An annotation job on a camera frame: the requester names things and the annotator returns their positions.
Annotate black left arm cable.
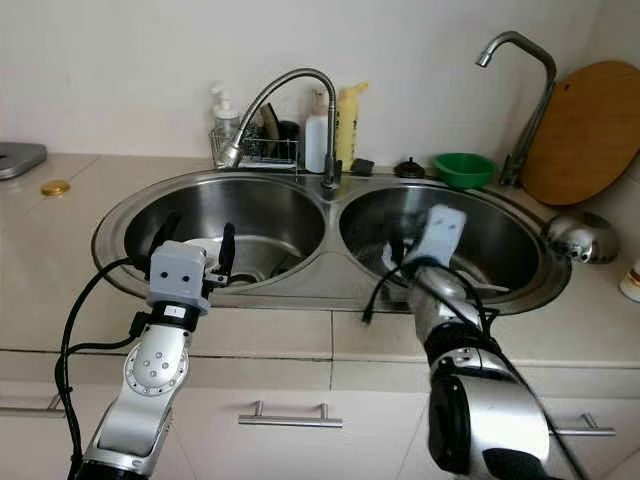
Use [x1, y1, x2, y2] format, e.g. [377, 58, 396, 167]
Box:
[55, 257, 153, 480]

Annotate grey flat appliance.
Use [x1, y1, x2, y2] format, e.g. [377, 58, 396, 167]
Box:
[0, 141, 49, 182]

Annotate white cup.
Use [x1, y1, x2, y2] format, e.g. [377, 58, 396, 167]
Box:
[620, 258, 640, 304]

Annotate flexible metal gooseneck faucet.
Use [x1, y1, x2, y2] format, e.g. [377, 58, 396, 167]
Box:
[218, 68, 344, 192]

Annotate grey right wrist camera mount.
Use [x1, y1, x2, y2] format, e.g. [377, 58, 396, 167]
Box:
[420, 205, 469, 267]

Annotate black sink stopper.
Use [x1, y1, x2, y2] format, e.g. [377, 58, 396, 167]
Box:
[393, 157, 428, 180]

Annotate green plastic bowl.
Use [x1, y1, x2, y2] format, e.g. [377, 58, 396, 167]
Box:
[431, 152, 499, 191]

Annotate tall rigid metal faucet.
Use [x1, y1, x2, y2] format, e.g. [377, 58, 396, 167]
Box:
[476, 31, 559, 188]

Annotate clear pump soap bottle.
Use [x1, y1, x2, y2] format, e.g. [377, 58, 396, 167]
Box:
[211, 82, 242, 163]

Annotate metal wire sink rack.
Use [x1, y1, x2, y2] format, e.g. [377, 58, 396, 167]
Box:
[210, 130, 302, 172]

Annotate metal drawer handle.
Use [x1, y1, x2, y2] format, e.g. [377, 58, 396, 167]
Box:
[239, 401, 344, 430]
[550, 413, 617, 439]
[0, 398, 50, 420]

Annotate yellow detergent bottle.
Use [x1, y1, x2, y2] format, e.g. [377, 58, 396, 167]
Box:
[336, 82, 370, 172]

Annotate round wooden cutting board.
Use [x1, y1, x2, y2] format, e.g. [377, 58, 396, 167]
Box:
[520, 60, 640, 208]

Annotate white drawer cabinet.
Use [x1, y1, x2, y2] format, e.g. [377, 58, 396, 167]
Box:
[0, 350, 640, 480]

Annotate white plastic bottle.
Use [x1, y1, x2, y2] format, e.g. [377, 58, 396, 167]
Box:
[304, 90, 332, 175]

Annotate stainless steel double sink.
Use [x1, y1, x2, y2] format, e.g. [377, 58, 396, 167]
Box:
[91, 168, 573, 315]

